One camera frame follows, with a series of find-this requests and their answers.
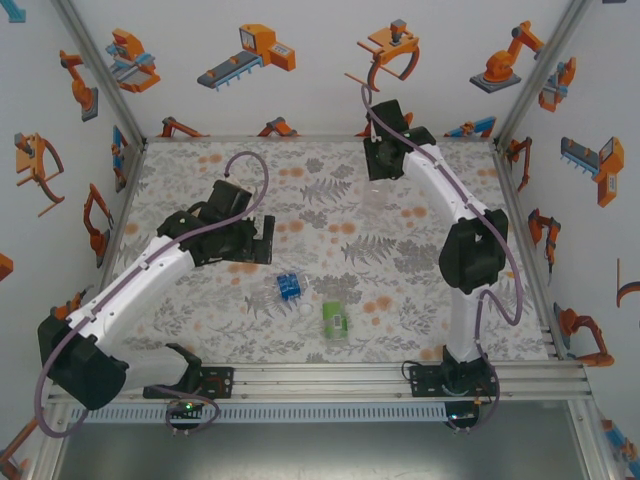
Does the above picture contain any clear bottle with blue label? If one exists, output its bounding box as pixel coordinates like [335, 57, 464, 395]
[244, 272, 314, 319]

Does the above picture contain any clear unlabelled plastic bottle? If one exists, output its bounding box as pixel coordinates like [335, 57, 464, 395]
[360, 179, 396, 214]

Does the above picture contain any clear bottle with green label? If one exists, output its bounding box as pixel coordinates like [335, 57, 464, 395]
[321, 297, 351, 350]

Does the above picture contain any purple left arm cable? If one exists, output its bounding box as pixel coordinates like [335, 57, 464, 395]
[37, 151, 271, 440]

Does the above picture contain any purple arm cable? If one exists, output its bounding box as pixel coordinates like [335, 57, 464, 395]
[360, 83, 525, 435]
[37, 151, 271, 440]

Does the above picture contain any aluminium table end rail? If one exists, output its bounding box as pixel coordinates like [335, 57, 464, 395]
[144, 133, 496, 144]

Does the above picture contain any aluminium table side rail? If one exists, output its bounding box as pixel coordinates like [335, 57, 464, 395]
[89, 141, 149, 306]
[492, 148, 569, 359]

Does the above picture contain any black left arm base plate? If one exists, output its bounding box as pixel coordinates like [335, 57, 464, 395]
[143, 366, 235, 400]

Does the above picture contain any slotted grey cable duct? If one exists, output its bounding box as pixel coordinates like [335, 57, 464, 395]
[67, 405, 449, 424]

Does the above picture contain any aluminium frame post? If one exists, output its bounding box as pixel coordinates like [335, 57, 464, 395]
[492, 0, 594, 149]
[49, 0, 149, 146]

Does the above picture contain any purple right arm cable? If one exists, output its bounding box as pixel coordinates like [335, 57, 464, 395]
[360, 83, 525, 435]

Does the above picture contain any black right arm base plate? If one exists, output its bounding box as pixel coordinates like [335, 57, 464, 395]
[408, 364, 501, 399]

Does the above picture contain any aluminium frame leg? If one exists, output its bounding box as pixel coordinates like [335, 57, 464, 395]
[569, 399, 619, 480]
[29, 407, 71, 480]

